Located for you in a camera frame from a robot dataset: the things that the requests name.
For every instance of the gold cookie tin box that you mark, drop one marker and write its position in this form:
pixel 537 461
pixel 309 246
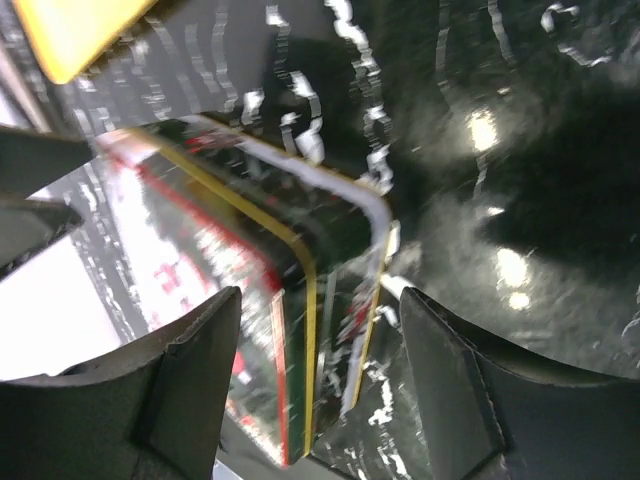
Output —
pixel 345 226

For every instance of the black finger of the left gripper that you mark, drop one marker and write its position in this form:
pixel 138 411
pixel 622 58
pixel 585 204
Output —
pixel 31 161
pixel 30 226

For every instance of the gold tin lid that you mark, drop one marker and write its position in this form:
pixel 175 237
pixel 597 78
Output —
pixel 162 233

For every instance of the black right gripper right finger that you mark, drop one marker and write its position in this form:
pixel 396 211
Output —
pixel 491 409

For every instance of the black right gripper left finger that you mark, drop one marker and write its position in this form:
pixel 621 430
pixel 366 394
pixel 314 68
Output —
pixel 152 409

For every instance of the yellow plastic tray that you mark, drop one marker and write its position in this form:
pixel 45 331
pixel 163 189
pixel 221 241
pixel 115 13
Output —
pixel 67 36

